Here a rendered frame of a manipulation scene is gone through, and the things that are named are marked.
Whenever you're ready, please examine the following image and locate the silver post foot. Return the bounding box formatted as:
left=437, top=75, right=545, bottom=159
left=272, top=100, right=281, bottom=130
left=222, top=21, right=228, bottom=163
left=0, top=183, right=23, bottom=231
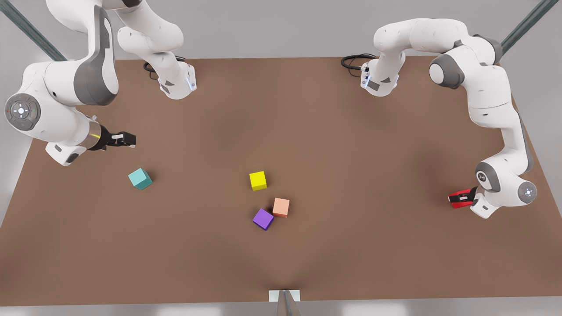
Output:
left=268, top=289, right=301, bottom=303

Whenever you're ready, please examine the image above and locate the black cable loop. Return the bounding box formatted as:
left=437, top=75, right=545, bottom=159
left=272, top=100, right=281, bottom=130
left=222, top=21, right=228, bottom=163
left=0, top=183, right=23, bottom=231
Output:
left=143, top=56, right=187, bottom=81
left=341, top=53, right=378, bottom=80

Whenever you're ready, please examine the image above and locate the salmon wooden cube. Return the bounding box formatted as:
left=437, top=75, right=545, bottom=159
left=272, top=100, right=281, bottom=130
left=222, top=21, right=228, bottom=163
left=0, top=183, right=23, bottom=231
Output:
left=272, top=197, right=291, bottom=219

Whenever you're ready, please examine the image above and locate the red wooden cube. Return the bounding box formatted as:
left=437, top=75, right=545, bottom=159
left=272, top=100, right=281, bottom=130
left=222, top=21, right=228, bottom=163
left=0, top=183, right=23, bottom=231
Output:
left=448, top=189, right=474, bottom=209

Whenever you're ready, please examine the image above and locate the teal wooden cube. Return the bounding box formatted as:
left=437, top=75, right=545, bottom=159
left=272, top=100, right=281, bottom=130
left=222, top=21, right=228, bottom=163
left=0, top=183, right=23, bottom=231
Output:
left=128, top=168, right=153, bottom=190

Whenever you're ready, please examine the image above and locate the yellow wooden cube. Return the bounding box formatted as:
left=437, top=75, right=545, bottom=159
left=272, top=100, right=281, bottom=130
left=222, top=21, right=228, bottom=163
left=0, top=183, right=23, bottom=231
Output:
left=249, top=171, right=268, bottom=191

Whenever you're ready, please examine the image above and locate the silver frame post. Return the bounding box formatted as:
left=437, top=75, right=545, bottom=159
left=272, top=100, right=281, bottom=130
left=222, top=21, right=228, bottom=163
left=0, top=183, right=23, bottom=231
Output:
left=500, top=0, right=559, bottom=55
left=0, top=0, right=68, bottom=62
left=276, top=290, right=302, bottom=316

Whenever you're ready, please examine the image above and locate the purple wooden cube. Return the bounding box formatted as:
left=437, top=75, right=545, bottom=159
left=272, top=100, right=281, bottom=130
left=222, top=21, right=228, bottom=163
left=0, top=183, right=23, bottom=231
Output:
left=252, top=208, right=275, bottom=231

